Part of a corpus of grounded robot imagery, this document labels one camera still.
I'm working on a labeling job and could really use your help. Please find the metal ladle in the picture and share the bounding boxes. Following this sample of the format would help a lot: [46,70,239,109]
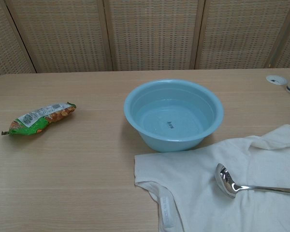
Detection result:
[215,163,290,199]

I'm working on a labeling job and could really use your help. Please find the white cloth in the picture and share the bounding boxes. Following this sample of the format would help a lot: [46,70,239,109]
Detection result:
[134,124,290,232]

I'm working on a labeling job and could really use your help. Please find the green snack bag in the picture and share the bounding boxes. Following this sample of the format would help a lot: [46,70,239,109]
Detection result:
[0,101,77,136]

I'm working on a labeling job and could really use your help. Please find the light blue bowl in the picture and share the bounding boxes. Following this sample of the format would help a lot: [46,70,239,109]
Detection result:
[123,80,224,153]

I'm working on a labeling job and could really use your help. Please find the white plastic cup lid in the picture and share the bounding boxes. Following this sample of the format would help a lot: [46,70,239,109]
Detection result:
[266,74,289,86]

